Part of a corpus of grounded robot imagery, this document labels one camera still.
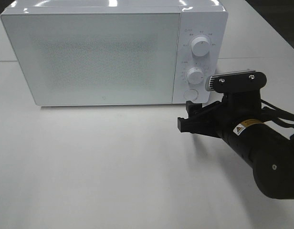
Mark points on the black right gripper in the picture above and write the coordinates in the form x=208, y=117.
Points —
x=237, y=114

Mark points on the white round door button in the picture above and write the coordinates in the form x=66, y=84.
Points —
x=191, y=95

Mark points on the white round knob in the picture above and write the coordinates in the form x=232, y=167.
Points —
x=200, y=45
x=195, y=75

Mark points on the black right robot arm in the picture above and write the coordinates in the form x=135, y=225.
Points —
x=271, y=157

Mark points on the white microwave oven body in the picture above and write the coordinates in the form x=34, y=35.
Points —
x=206, y=17

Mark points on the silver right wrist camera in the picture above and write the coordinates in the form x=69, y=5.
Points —
x=230, y=82

